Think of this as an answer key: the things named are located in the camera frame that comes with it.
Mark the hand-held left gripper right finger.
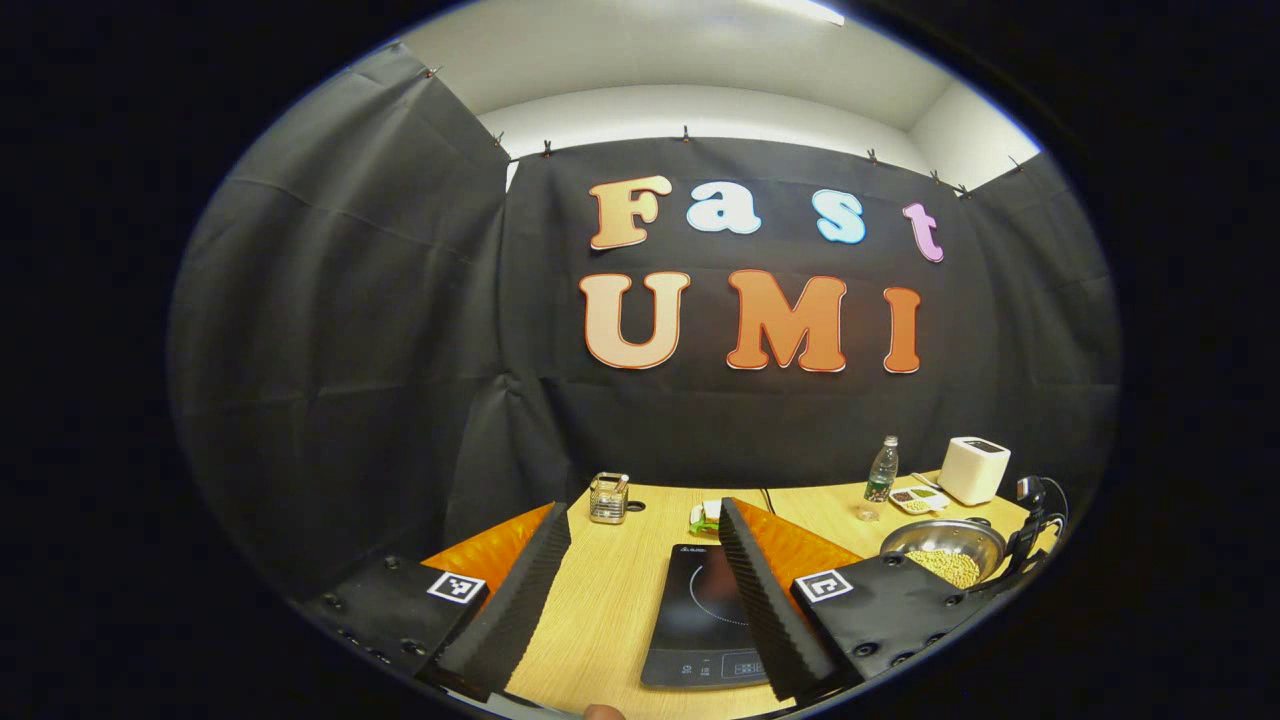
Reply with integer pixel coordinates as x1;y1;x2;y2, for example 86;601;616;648
718;496;1001;703

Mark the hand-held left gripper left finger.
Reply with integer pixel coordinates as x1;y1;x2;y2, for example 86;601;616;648
295;500;573;703

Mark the black induction cooktop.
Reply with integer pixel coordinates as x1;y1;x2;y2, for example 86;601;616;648
640;543;771;689

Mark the pile of yellow soybeans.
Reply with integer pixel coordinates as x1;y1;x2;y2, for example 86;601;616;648
905;548;983;589

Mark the steel pot with black handle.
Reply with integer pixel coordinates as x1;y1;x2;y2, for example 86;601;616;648
880;517;1008;591

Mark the white toaster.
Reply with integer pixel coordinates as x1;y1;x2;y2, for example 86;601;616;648
937;437;1012;506

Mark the white divided seasoning dish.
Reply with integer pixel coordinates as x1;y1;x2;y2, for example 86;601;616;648
888;486;951;516

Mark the clear plastic water bottle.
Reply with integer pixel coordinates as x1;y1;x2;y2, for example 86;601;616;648
863;435;900;504

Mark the black backdrop cloth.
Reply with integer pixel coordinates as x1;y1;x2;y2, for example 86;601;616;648
168;40;1121;601

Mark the row of metal cloth clips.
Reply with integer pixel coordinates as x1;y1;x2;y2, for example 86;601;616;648
425;63;1026;198

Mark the metal wire mesh holder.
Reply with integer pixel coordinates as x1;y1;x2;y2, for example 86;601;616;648
588;472;631;525

